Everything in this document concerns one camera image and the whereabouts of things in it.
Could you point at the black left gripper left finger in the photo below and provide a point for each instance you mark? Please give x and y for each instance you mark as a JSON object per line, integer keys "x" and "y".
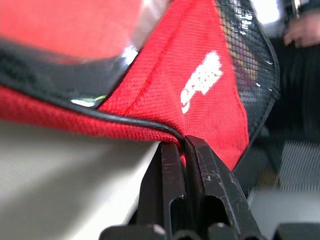
{"x": 166, "y": 180}

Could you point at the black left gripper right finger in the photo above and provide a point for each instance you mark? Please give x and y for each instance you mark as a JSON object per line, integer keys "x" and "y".
{"x": 215, "y": 185}

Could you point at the red paddle case with mesh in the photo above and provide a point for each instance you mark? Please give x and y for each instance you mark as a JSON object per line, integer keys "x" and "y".
{"x": 175, "y": 82}

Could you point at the red table tennis paddle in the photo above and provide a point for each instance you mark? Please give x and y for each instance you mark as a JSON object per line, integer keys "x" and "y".
{"x": 62, "y": 27}

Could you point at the bystander's bare hand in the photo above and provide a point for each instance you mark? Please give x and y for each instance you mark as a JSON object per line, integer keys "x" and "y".
{"x": 303, "y": 31}

